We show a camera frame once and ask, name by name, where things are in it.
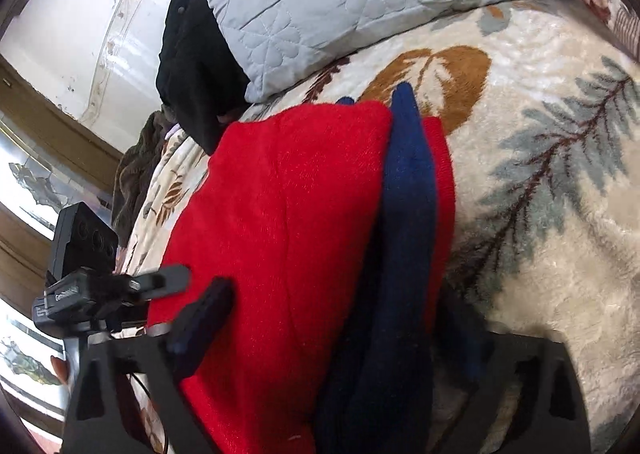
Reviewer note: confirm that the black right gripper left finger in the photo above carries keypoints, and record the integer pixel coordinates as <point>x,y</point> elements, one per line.
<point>102,416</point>

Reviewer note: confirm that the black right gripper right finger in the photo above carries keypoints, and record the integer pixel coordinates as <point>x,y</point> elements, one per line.
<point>522,394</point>

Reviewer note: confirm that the leaf-patterned cream fleece blanket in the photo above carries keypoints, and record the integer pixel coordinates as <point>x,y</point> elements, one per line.
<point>540,114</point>

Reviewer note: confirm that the red and blue garment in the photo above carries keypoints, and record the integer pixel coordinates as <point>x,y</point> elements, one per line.
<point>315,247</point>

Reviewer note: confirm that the dark brown knitted cloth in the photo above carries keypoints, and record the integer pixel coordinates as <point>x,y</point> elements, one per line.
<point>134,173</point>

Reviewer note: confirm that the person's left hand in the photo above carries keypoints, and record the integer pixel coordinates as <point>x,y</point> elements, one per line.
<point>60,369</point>

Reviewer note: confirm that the black cloth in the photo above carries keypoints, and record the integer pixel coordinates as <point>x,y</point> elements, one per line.
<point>198,78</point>

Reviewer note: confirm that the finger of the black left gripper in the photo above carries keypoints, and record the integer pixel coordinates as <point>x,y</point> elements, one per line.
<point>167,281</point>

